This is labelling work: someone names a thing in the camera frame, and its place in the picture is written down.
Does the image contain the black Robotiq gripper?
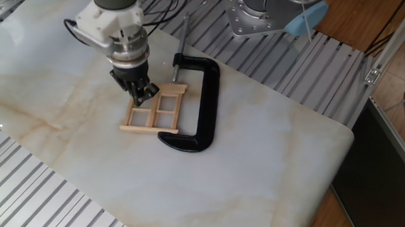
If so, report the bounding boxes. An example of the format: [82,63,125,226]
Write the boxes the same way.
[108,59,161,110]

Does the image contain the miniature wooden sliding window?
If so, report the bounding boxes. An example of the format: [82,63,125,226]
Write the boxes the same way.
[116,80,192,138]

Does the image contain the black C-clamp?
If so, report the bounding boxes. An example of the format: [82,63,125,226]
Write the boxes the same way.
[148,10,227,156]

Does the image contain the white marble pattern board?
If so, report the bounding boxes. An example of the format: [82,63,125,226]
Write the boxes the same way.
[0,0,362,227]

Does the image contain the black panel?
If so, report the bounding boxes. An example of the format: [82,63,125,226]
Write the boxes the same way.
[324,95,405,227]

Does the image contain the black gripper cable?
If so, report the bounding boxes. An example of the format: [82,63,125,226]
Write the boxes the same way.
[61,0,198,49]

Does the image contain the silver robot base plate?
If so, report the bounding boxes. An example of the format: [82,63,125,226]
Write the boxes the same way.
[222,0,291,40]

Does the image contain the aluminium corner bracket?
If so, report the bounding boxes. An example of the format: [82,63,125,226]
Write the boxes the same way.
[362,67,382,87]

